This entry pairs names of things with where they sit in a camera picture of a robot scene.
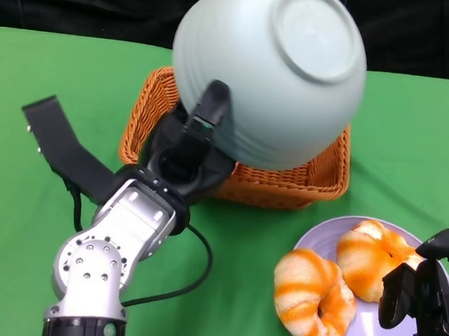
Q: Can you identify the orange bread with torn top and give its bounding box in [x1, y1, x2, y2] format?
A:
[333, 217, 427, 307]

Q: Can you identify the pale grey bowl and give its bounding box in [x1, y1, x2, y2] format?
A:
[164, 0, 373, 178]

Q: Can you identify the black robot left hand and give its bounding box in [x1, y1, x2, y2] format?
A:
[136, 74, 243, 210]

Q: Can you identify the black backdrop curtain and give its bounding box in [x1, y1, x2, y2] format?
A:
[0, 0, 449, 85]

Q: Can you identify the thin black camera cable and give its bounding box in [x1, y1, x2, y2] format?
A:
[61, 181, 88, 234]

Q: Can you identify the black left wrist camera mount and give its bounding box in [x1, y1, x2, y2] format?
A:
[15, 92, 123, 206]

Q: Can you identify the orange wicker basket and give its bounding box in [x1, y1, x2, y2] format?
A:
[113, 63, 357, 216]

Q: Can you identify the green tablecloth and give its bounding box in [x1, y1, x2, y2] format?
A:
[0, 25, 449, 336]

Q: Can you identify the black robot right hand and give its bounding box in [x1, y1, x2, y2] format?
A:
[376, 213, 449, 336]

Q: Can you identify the lavender plate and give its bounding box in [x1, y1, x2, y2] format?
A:
[287, 210, 449, 336]

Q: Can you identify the round orange striped bread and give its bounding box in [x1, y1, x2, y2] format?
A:
[269, 245, 362, 336]

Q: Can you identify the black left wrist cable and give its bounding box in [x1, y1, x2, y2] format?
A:
[119, 218, 217, 314]

